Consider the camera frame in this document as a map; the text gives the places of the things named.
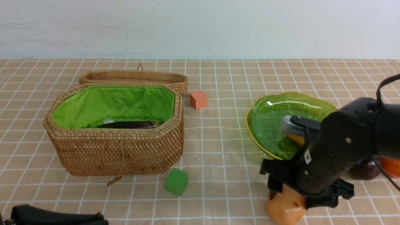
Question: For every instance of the yellow orange mango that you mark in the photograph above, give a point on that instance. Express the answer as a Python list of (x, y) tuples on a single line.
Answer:
[(294, 132)]

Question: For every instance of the woven basket lid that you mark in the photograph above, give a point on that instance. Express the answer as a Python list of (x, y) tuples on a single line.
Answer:
[(175, 81)]

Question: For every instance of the purple eggplant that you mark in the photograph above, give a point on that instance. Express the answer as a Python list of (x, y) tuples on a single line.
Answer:
[(130, 125)]

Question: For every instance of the dark purple mangosteen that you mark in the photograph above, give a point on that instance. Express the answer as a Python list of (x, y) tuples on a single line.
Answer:
[(365, 169)]

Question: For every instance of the woven wicker basket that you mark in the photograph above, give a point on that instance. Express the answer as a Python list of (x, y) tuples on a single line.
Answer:
[(85, 150)]

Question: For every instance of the orange persimmon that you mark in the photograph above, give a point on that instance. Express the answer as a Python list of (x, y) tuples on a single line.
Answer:
[(390, 166)]

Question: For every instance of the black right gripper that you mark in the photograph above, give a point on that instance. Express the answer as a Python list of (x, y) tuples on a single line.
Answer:
[(317, 194)]

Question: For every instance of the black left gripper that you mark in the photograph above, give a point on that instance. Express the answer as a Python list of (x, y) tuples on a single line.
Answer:
[(26, 214)]

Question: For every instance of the green glass leaf plate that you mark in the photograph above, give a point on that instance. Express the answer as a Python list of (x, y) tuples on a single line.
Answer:
[(264, 120)]

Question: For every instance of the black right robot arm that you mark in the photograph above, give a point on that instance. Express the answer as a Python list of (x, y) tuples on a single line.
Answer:
[(361, 129)]

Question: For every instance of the orange brown potato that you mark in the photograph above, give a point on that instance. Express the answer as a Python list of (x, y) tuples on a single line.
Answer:
[(286, 207)]

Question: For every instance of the green foam cube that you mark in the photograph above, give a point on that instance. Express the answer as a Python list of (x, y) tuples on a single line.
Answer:
[(176, 182)]

